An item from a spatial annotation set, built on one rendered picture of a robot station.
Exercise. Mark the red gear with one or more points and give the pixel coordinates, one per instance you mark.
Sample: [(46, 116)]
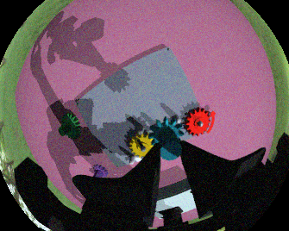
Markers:
[(197, 116)]

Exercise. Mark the yellow gear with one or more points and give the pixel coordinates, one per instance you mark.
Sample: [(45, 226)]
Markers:
[(140, 141)]

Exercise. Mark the red curved arrow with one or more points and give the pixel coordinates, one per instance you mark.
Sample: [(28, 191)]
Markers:
[(212, 114)]

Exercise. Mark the teal gear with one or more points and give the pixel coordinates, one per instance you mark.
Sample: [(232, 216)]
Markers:
[(168, 135)]

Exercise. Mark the purple gear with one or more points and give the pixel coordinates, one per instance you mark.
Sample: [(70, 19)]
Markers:
[(100, 171)]

